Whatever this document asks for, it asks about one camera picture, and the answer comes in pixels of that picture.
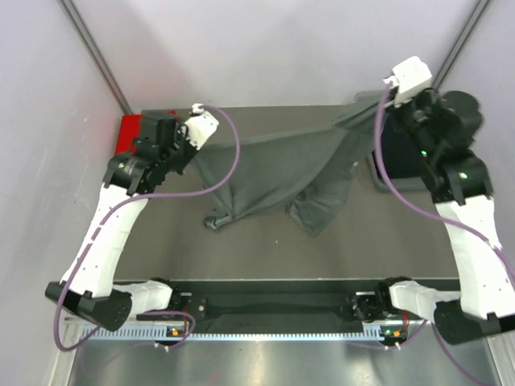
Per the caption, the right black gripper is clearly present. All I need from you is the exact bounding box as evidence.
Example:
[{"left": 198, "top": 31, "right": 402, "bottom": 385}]
[{"left": 383, "top": 86, "right": 438, "bottom": 160}]

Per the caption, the grey t shirt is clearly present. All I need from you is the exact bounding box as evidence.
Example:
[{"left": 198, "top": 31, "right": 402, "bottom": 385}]
[{"left": 194, "top": 96, "right": 379, "bottom": 236}]

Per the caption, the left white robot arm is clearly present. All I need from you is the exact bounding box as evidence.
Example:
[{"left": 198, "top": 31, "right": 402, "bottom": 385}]
[{"left": 45, "top": 112, "right": 219, "bottom": 331}]

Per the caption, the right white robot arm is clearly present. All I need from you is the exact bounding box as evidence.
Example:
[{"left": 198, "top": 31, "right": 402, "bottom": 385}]
[{"left": 353, "top": 88, "right": 514, "bottom": 345}]

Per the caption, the red folded t shirt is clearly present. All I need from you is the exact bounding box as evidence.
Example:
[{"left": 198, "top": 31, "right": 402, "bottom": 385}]
[{"left": 114, "top": 113, "right": 178, "bottom": 155}]

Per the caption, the black t shirt in bin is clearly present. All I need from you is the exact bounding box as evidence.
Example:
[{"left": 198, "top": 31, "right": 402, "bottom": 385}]
[{"left": 381, "top": 116, "right": 422, "bottom": 180}]

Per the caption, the clear plastic bin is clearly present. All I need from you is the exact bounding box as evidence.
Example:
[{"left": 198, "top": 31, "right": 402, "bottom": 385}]
[{"left": 353, "top": 90, "right": 435, "bottom": 193}]

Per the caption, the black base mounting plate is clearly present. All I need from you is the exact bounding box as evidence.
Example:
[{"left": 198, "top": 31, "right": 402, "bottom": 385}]
[{"left": 135, "top": 278, "right": 427, "bottom": 326}]

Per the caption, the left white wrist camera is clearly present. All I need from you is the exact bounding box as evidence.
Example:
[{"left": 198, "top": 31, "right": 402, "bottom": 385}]
[{"left": 184, "top": 103, "right": 219, "bottom": 150}]

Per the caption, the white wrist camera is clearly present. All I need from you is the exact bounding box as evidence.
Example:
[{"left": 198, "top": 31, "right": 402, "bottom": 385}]
[
  {"left": 184, "top": 103, "right": 219, "bottom": 150},
  {"left": 383, "top": 55, "right": 433, "bottom": 107}
]

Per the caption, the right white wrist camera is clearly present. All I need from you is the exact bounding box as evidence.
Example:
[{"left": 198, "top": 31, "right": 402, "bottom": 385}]
[{"left": 383, "top": 55, "right": 433, "bottom": 107}]

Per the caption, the right aluminium frame post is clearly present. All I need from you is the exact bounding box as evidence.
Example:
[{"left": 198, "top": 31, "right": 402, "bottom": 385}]
[{"left": 432, "top": 0, "right": 494, "bottom": 89}]

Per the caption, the aluminium frame post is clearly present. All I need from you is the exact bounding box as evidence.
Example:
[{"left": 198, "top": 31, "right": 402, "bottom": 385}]
[
  {"left": 56, "top": 0, "right": 133, "bottom": 114},
  {"left": 432, "top": 0, "right": 494, "bottom": 89}
]

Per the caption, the left aluminium frame post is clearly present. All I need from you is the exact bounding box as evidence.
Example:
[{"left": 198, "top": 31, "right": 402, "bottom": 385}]
[{"left": 56, "top": 0, "right": 133, "bottom": 114}]

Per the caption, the aluminium front rail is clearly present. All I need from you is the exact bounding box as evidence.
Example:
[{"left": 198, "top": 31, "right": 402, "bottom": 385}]
[{"left": 63, "top": 314, "right": 97, "bottom": 335}]

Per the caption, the slotted grey cable duct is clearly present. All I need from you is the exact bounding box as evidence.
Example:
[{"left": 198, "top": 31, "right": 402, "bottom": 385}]
[{"left": 80, "top": 322, "right": 407, "bottom": 342}]

